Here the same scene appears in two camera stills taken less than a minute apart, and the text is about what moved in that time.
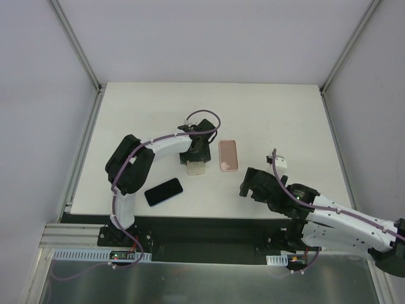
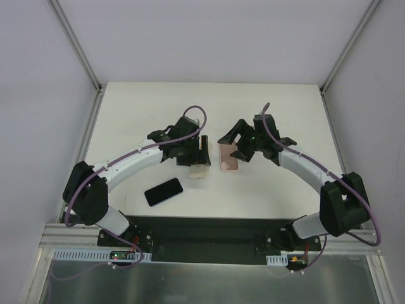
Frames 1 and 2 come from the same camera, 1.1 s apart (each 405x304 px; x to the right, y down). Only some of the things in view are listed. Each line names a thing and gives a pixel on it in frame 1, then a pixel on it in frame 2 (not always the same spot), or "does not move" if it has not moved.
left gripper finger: (204, 152) does not move
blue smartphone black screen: (159, 194) does not move
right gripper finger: (253, 177) -> (245, 154)
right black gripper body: (252, 182) -> (245, 144)
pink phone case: (228, 156) does not move
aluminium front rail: (57, 235) does not move
